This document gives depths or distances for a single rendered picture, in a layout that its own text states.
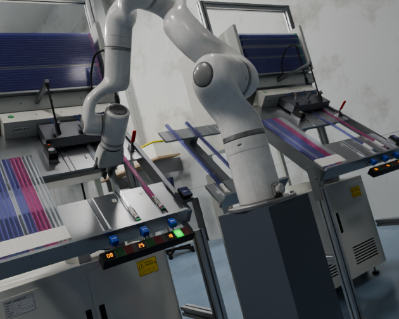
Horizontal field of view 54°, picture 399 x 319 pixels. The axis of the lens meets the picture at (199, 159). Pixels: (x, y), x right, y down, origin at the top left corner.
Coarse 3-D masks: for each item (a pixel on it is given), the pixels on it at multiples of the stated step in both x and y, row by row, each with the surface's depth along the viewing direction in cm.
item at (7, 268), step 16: (128, 224) 132; (144, 224) 135; (160, 224) 140; (80, 240) 122; (96, 240) 126; (128, 240) 135; (16, 256) 113; (32, 256) 115; (48, 256) 118; (64, 256) 122; (0, 272) 112; (16, 272) 115
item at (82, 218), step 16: (128, 192) 148; (144, 192) 150; (160, 192) 152; (64, 208) 135; (80, 208) 137; (96, 208) 138; (112, 208) 140; (144, 208) 143; (176, 208) 146; (80, 224) 131; (96, 224) 132; (112, 224) 133
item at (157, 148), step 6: (150, 144) 602; (156, 144) 601; (162, 144) 608; (168, 144) 617; (144, 150) 614; (150, 150) 604; (156, 150) 598; (162, 150) 606; (168, 150) 614; (150, 156) 606; (156, 156) 596
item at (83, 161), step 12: (0, 144) 159; (12, 144) 160; (24, 144) 162; (36, 144) 163; (96, 144) 171; (0, 156) 152; (12, 156) 154; (36, 156) 156; (60, 156) 159; (72, 156) 161; (84, 156) 162; (132, 156) 169; (48, 168) 152; (60, 168) 153; (72, 168) 154; (84, 168) 156
